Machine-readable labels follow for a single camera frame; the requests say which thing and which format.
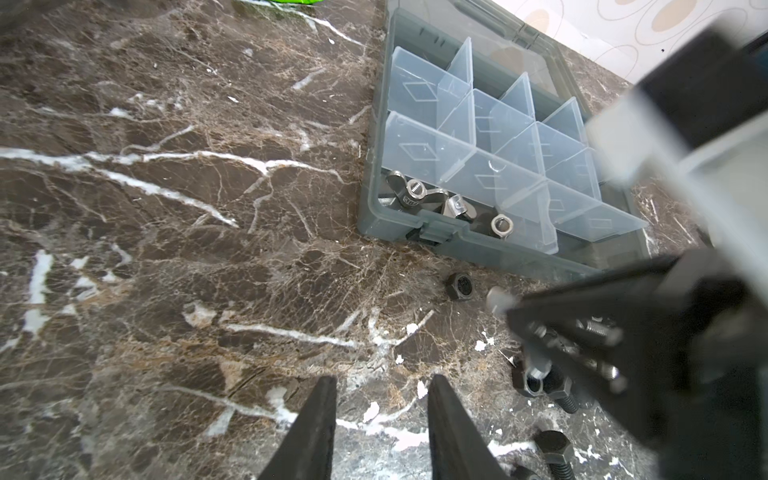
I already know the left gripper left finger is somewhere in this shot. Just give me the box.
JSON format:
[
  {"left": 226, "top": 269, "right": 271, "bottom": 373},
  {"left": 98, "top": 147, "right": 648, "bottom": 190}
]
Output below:
[{"left": 257, "top": 376, "right": 337, "bottom": 480}]

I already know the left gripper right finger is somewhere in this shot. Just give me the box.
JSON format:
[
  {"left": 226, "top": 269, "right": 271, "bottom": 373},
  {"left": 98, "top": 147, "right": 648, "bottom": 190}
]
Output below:
[{"left": 427, "top": 374, "right": 508, "bottom": 479}]

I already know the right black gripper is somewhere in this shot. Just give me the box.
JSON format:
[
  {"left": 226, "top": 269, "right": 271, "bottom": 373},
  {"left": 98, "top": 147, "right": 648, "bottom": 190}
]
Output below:
[{"left": 503, "top": 249, "right": 767, "bottom": 479}]

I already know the silver wing nut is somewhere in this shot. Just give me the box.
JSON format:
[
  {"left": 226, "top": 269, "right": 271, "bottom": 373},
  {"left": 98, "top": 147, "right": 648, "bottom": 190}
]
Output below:
[
  {"left": 379, "top": 170, "right": 449, "bottom": 212},
  {"left": 441, "top": 194, "right": 477, "bottom": 222}
]

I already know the black hex bolt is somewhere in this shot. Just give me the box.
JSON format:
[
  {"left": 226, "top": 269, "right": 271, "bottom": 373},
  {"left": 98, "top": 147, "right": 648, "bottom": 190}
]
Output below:
[
  {"left": 543, "top": 366, "right": 580, "bottom": 414},
  {"left": 534, "top": 430, "right": 575, "bottom": 480}
]

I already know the black hex nut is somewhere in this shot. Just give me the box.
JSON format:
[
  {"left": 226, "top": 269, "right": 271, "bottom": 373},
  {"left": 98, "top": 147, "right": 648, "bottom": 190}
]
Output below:
[
  {"left": 445, "top": 272, "right": 474, "bottom": 301},
  {"left": 511, "top": 356, "right": 552, "bottom": 398}
]

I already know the silver hex bolt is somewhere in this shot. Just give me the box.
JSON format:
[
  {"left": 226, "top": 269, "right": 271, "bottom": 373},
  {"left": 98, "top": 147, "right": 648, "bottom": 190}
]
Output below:
[{"left": 485, "top": 286, "right": 520, "bottom": 319}]

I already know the silver hex nut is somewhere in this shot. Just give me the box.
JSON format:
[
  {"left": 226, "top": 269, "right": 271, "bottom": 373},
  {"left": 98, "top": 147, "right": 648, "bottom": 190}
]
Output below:
[{"left": 490, "top": 214, "right": 514, "bottom": 239}]

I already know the clear grey compartment organizer box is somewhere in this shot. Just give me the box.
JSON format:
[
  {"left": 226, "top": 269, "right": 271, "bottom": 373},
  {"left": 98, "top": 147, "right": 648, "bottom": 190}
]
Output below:
[{"left": 358, "top": 1, "right": 648, "bottom": 281}]

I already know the green snack packet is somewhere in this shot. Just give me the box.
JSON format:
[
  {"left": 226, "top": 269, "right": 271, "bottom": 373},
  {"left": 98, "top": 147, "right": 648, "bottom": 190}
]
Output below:
[{"left": 270, "top": 0, "right": 323, "bottom": 5}]

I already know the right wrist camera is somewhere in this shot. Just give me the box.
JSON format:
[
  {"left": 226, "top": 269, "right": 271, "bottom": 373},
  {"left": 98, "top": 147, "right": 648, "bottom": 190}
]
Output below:
[{"left": 586, "top": 18, "right": 767, "bottom": 297}]

